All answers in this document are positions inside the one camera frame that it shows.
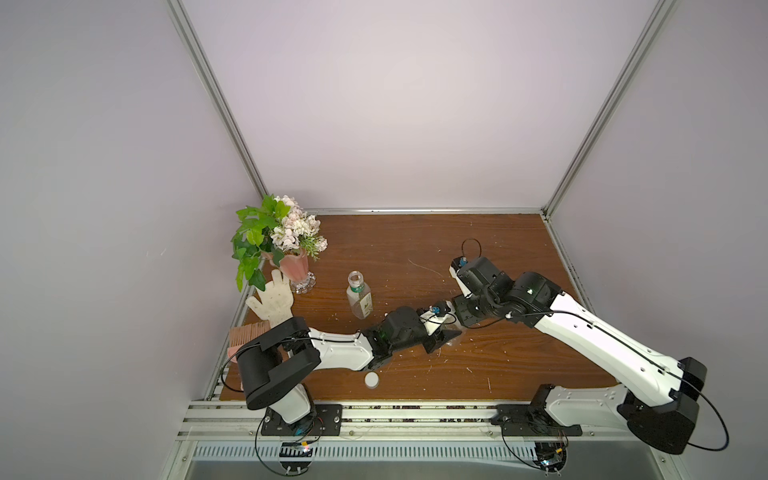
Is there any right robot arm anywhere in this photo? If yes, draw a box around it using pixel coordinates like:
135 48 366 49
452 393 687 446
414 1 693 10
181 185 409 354
449 257 707 455

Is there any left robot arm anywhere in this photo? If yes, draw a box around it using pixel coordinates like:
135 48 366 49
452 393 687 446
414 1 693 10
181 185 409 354
229 302 461 424

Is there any labelled clear plastic bottle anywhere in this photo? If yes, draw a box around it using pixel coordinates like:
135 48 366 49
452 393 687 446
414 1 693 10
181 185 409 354
346 271 373 320

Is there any white bottle cap left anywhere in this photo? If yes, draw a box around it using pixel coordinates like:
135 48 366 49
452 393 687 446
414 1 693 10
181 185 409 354
364 372 380 389

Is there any pink glass vase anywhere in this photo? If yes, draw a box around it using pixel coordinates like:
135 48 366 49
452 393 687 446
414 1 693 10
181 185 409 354
279 253 316 294

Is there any white knitted work glove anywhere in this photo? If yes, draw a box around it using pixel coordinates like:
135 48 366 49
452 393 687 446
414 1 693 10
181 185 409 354
245 269 294 328

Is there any artificial flower bouquet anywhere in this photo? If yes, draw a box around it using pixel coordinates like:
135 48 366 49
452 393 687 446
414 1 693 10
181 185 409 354
231 195 328 290

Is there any pink brush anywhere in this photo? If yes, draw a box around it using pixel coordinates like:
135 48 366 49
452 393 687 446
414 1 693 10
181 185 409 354
227 320 271 358

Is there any left electronics board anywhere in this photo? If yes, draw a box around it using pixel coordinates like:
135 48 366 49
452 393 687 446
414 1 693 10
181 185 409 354
278 442 314 476

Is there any electronics board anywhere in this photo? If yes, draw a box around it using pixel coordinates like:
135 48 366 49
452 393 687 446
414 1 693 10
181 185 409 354
278 442 314 476
533 442 567 474

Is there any right electronics board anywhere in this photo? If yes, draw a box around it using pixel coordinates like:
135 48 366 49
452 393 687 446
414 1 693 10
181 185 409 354
533 442 567 474

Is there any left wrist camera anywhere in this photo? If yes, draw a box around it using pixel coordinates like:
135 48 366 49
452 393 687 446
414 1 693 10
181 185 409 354
420 302 456 326

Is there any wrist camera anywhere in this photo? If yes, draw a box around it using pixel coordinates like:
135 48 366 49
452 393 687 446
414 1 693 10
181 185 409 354
449 256 472 297
420 302 456 326

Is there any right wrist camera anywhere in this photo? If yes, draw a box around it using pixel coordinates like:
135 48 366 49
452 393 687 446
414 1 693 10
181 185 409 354
449 256 472 297

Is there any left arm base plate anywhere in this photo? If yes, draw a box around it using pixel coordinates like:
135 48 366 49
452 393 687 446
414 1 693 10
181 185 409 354
259 403 343 439

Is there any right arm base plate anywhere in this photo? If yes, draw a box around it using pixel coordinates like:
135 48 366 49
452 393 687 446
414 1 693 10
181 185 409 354
490 404 583 437

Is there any aluminium front rail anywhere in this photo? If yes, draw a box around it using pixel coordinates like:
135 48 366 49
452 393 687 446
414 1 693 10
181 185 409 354
174 400 636 442

